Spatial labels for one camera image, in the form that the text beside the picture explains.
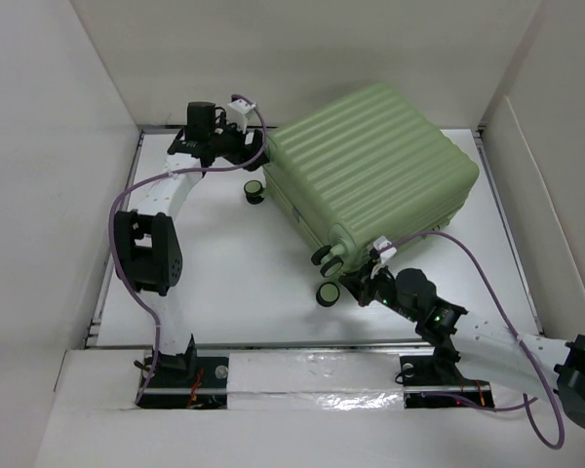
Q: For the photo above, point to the metal rail with foam strip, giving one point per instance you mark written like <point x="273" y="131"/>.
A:
<point x="310" y="379"/>

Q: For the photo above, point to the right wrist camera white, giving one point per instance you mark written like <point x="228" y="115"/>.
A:
<point x="381" y="250"/>

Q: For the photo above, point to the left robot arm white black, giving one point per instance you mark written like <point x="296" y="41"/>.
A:
<point x="144" y="245"/>

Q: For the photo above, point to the green hard-shell suitcase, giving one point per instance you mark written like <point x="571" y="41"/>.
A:
<point x="361" y="172"/>

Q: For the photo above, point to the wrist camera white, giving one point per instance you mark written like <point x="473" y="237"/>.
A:
<point x="381" y="250"/>
<point x="239" y="112"/>

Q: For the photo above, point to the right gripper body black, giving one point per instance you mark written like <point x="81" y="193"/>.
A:
<point x="378" y="289"/>

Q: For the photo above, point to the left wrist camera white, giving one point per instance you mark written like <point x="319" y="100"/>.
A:
<point x="239" y="112"/>

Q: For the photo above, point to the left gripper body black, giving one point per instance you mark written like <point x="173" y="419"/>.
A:
<point x="229" y="143"/>

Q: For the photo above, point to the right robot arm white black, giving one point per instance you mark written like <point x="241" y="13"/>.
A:
<point x="544" y="368"/>

